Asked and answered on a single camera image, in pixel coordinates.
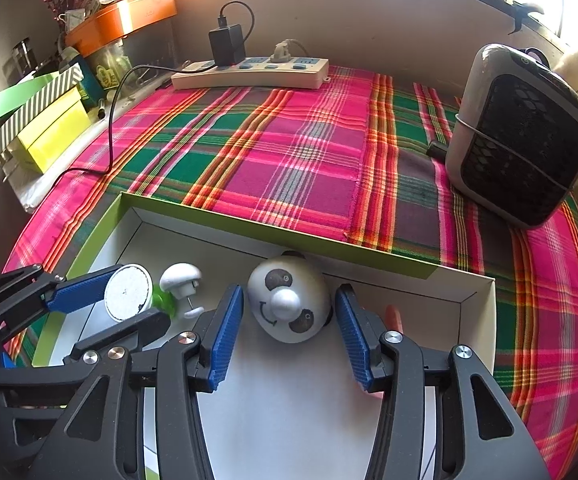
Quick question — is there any green white spool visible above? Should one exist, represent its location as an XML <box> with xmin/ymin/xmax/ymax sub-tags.
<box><xmin>103</xmin><ymin>262</ymin><xmax>205</xmax><ymax>322</ymax></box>

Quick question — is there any pink green nail clipper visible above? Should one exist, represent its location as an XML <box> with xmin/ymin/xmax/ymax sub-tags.
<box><xmin>384</xmin><ymin>304</ymin><xmax>404</xmax><ymax>334</ymax></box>

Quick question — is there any yellow box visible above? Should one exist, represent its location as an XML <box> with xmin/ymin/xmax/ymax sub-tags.
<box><xmin>9</xmin><ymin>87</ymin><xmax>90</xmax><ymax>174</ymax></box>

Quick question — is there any white green cardboard box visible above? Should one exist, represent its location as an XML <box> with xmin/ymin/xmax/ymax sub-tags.
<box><xmin>68</xmin><ymin>194</ymin><xmax>496</xmax><ymax>479</ymax></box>

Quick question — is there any green striped box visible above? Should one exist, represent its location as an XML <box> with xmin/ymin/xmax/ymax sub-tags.
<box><xmin>0</xmin><ymin>64</ymin><xmax>84</xmax><ymax>156</ymax></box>

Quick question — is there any orange box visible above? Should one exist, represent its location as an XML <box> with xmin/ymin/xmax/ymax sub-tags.
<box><xmin>64</xmin><ymin>0</ymin><xmax>177</xmax><ymax>58</ymax></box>

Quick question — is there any white power strip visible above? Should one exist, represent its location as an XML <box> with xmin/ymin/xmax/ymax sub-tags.
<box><xmin>170</xmin><ymin>56</ymin><xmax>329</xmax><ymax>90</ymax></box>

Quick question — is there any black power adapter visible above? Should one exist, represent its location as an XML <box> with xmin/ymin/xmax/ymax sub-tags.
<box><xmin>208</xmin><ymin>15</ymin><xmax>246</xmax><ymax>67</ymax></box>

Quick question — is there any pink green plaid cloth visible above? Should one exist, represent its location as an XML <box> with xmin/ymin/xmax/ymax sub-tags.
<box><xmin>7</xmin><ymin>67</ymin><xmax>578</xmax><ymax>479</ymax></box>

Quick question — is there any grey black space heater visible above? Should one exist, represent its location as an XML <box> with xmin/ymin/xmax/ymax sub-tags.
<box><xmin>445</xmin><ymin>44</ymin><xmax>578</xmax><ymax>229</ymax></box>

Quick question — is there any beige plug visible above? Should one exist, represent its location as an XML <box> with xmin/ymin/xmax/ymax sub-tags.
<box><xmin>270</xmin><ymin>38</ymin><xmax>310</xmax><ymax>63</ymax></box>

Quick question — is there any black window latch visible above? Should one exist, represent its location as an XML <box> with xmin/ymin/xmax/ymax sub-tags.
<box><xmin>509</xmin><ymin>1</ymin><xmax>544</xmax><ymax>35</ymax></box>

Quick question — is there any black adapter cable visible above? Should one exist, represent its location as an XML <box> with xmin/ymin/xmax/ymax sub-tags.
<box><xmin>42</xmin><ymin>0</ymin><xmax>256</xmax><ymax>191</ymax></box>

